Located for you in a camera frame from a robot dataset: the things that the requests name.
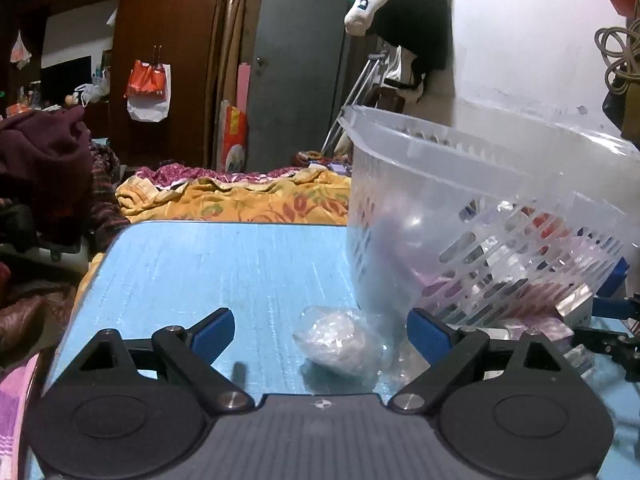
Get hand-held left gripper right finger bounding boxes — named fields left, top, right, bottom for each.
left=389, top=307, right=598, bottom=415

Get pink checked cloth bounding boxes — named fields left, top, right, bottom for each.
left=0, top=355, right=42, bottom=480

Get pile of dark clothes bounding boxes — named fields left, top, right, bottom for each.
left=0, top=107, right=123, bottom=356

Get white crumpled plastic bag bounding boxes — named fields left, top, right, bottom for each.
left=74, top=82, right=109, bottom=107

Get grey metal door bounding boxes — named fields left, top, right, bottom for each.
left=247, top=0, right=352, bottom=161

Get small white hanging bag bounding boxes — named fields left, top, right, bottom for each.
left=10, top=30, right=32, bottom=70

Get dark wooden wardrobe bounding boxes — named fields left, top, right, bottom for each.
left=0, top=0, right=226, bottom=168

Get red and yellow standing bag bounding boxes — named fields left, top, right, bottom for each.
left=220, top=100, right=249, bottom=173

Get metal crutches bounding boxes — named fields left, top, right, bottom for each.
left=320, top=47, right=401, bottom=156

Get black television screen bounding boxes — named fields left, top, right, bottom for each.
left=40, top=55, right=93, bottom=108

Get pink board strip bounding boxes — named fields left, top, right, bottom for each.
left=235, top=62, right=252, bottom=111

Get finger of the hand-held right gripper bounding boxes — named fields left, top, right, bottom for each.
left=572, top=327, right=640, bottom=382
left=591, top=296, right=640, bottom=320

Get black and white barcode box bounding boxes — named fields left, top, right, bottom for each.
left=554, top=287, right=596, bottom=328

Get coiled beige rope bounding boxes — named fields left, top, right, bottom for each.
left=594, top=25, right=640, bottom=96

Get black hanging garment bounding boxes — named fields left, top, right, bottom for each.
left=372, top=0, right=453, bottom=103

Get orange floral blanket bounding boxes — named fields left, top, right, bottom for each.
left=115, top=167, right=353, bottom=226

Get wooden poles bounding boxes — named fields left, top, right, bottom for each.
left=207, top=0, right=251, bottom=171

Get red and white plastic bag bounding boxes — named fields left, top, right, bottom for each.
left=124, top=59, right=172, bottom=123

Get brown hanging bag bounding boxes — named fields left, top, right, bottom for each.
left=602, top=60, right=640, bottom=151

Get clear bag of white pieces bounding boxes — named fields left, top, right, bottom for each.
left=292, top=305, right=431, bottom=392

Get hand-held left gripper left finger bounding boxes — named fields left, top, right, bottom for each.
left=42, top=307, right=255, bottom=416

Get translucent white plastic basket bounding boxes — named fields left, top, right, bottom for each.
left=337, top=105, right=640, bottom=333

